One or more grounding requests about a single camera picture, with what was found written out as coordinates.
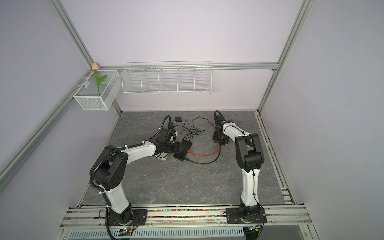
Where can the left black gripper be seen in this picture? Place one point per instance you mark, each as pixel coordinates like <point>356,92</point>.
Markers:
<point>177,147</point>

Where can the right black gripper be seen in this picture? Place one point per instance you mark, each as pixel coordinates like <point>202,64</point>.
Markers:
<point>215,138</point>

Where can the black ribbed network switch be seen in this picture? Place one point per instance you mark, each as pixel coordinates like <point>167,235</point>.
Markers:
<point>186,147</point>

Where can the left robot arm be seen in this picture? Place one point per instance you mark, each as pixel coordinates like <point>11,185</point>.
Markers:
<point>107,173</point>

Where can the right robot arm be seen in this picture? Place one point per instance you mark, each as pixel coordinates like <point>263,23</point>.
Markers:
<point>249,157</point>

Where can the black power adapter near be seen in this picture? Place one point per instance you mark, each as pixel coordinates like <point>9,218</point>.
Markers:
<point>171,126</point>

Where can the white mesh box basket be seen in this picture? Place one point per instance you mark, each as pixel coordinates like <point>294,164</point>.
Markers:
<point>87,94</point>

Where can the artificial pink tulip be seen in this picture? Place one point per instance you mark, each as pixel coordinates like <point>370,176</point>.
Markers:
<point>99,79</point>

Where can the white wire wall basket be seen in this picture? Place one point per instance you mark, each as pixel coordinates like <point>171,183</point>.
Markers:
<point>167,77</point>

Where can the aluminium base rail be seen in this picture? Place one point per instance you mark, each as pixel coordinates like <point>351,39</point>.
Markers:
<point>184,222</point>

